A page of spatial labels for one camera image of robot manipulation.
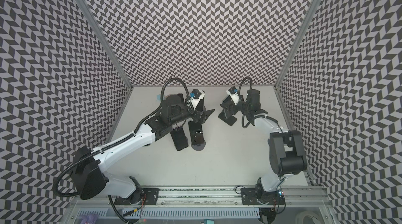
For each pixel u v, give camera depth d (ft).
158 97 3.61
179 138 2.76
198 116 2.09
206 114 2.04
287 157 1.48
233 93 2.47
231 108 2.58
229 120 3.12
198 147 2.82
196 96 1.94
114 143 1.44
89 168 1.30
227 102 2.72
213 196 2.37
